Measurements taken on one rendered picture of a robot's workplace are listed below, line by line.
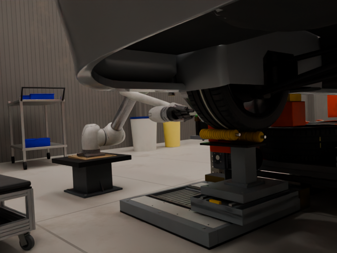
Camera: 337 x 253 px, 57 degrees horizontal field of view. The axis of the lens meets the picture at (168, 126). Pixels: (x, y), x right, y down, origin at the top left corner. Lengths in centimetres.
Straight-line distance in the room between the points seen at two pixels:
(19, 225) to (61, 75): 463
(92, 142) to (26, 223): 119
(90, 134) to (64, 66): 355
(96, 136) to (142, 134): 301
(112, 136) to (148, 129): 296
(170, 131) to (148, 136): 67
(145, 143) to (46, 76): 211
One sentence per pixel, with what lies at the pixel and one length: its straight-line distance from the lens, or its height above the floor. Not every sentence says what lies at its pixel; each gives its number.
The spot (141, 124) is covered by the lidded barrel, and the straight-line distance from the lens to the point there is 569.
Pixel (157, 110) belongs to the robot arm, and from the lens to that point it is 194.
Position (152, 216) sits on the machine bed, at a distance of 186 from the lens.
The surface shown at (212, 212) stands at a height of 11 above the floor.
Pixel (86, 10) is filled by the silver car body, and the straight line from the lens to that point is 90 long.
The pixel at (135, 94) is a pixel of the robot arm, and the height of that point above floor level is 79.
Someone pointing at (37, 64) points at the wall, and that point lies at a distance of 597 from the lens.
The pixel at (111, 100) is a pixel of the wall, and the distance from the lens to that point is 656.
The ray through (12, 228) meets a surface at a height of 14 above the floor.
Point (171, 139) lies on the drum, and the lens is 625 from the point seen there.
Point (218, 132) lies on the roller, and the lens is 172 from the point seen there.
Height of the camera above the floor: 62
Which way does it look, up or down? 2 degrees down
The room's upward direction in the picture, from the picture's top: 3 degrees counter-clockwise
